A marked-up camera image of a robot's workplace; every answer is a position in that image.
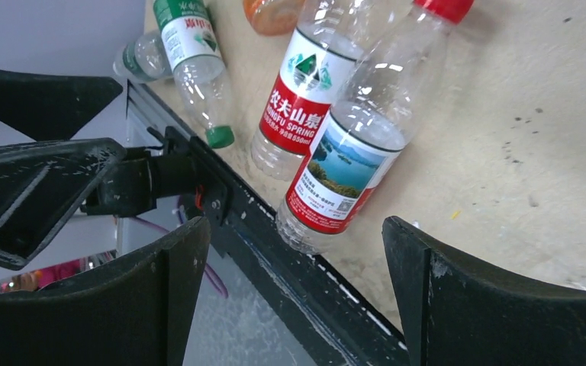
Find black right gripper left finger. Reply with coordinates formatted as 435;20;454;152
0;217;211;365

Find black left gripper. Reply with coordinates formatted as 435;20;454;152
0;70;204;270

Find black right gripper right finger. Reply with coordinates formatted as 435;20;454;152
382;217;586;365

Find dark green label bottle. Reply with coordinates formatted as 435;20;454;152
112;30;172;84

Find red cap scenic bottle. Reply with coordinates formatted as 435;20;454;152
276;0;472;255

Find green label water bottle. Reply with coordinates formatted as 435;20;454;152
153;0;235;149

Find orange juice bottle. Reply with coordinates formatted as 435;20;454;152
243;0;304;37

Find red cap water bottle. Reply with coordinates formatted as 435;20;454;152
250;0;415;181

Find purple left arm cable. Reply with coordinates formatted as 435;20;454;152
130;197;230;300

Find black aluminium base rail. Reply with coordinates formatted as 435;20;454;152
128;83;409;365

